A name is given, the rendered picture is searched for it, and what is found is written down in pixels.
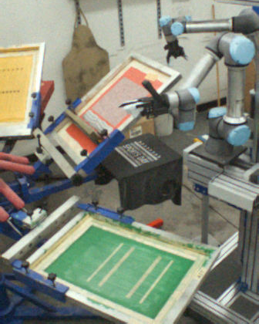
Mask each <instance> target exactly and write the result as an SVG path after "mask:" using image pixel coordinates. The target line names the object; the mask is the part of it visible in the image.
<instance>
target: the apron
mask: <svg viewBox="0 0 259 324"><path fill-rule="evenodd" d="M77 7H78V6H77ZM78 11H80V13H81V14H82V16H83V18H84V19H85V21H86V24H87V25H79V26H78V27H77V28H76V21H77V15H78ZM88 25H89V23H88V21H87V19H86V17H85V15H84V14H83V13H82V10H81V8H80V7H78V8H77V9H76V17H75V23H74V32H73V36H72V49H71V51H70V53H69V54H68V55H67V57H65V58H64V61H63V62H62V67H63V72H64V74H63V76H64V82H65V88H66V97H67V99H71V100H72V103H73V102H74V101H75V100H76V99H77V98H78V97H79V98H80V99H82V98H83V97H84V96H85V95H86V94H87V93H88V92H89V91H90V90H91V89H92V88H93V87H94V86H95V85H96V84H97V83H98V82H99V81H100V80H101V79H102V78H103V77H104V76H105V75H106V74H107V73H108V72H109V52H108V51H107V50H105V49H103V48H101V47H100V46H98V45H97V43H96V40H95V38H94V36H93V34H92V32H91V30H90V28H89V27H88Z"/></svg>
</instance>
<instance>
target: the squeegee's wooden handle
mask: <svg viewBox="0 0 259 324"><path fill-rule="evenodd" d="M65 113H66V114H67V115H68V116H70V118H71V119H73V120H74V121H75V122H76V124H77V125H78V126H79V127H81V128H82V129H83V130H84V131H85V132H86V133H87V134H88V135H89V136H91V138H93V139H94V140H95V141H96V142H97V143H98V142H99V140H100V138H99V137H98V136H97V135H96V134H95V133H94V132H93V131H92V130H91V129H89V128H88V127H87V125H85V124H84V123H83V122H82V121H81V120H80V119H79V118H78V117H77V116H76V115H75V114H74V113H73V112H71V111H70V110H69V109H67V110H66V111H65Z"/></svg>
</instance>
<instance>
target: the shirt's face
mask: <svg viewBox="0 0 259 324"><path fill-rule="evenodd" d="M138 140H141V141H143V142H144V143H145V144H146V145H147V146H148V147H150V148H151V149H153V150H154V151H156V152H157V153H158V154H159V155H160V156H161V158H159V159H156V160H152V161H150V162H147V163H144V164H141V165H138V166H135V167H134V166H133V165H132V164H131V163H130V162H129V161H128V160H127V159H125V158H124V157H123V156H122V155H121V154H120V153H118V152H117V151H116V150H115V149H113V150H112V151H111V152H110V153H109V154H108V155H107V156H106V157H105V158H104V159H103V160H102V161H101V162H100V163H101V164H102V165H103V166H104V167H105V168H106V169H107V170H108V171H109V172H110V173H111V174H112V175H113V176H114V177H115V178H116V179H117V180H119V178H121V177H125V176H128V175H131V174H135V173H136V172H139V171H142V170H145V169H148V168H151V167H155V166H157V165H160V164H163V163H166V162H168V161H171V160H175V159H177V158H180V157H182V155H181V154H179V153H177V152H176V151H175V150H174V149H172V148H171V147H169V146H167V145H166V144H164V143H163V142H162V141H160V140H158V139H157V138H156V137H155V136H153V135H152V134H151V133H146V134H144V135H142V134H141V135H139V136H135V137H131V138H129V139H125V140H122V141H121V142H120V143H119V144H118V145H117V146H116V147H120V146H122V145H125V144H128V143H132V142H135V141H138Z"/></svg>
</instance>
